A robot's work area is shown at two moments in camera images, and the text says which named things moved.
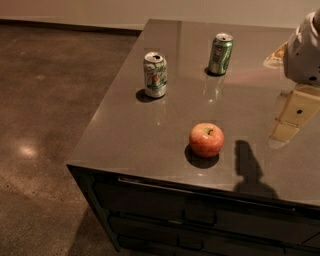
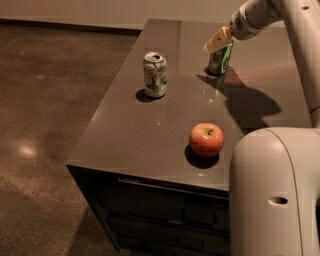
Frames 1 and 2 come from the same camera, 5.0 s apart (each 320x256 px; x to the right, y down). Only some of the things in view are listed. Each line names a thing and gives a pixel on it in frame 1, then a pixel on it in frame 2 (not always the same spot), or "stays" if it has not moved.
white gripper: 304,55 to 244,27
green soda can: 220,53 stays
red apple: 206,140 stays
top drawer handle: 209,194 stays
